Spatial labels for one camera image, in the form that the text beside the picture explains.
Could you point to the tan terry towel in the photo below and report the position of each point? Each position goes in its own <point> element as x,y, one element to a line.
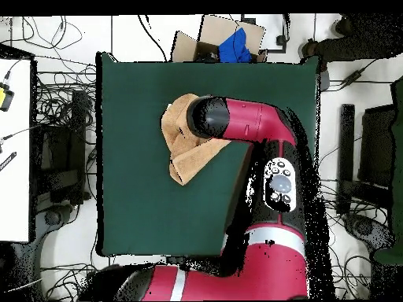
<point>182,144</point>

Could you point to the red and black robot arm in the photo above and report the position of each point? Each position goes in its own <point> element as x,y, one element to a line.
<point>252,119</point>

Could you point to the dark green table cloth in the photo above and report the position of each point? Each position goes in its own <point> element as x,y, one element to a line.
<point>135,188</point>

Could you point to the blue cloth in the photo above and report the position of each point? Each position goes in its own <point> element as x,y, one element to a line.
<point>234,48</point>

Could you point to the black chair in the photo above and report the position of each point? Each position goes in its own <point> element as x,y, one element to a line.
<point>77,125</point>
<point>346,141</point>

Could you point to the open cardboard box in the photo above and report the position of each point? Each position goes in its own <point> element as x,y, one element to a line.
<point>217,30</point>

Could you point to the black power adapter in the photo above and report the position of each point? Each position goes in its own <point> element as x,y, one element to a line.
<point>352,77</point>

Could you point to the white desk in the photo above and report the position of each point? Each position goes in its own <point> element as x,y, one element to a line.
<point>15,188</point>

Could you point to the black striped bar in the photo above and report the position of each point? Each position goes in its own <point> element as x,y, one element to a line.
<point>8,161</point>

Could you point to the yellow and black device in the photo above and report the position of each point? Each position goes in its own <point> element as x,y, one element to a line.
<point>8,99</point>

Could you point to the person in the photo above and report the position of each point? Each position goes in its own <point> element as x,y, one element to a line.
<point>362,37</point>

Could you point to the black square frame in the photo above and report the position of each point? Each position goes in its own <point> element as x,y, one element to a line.
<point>285,45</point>

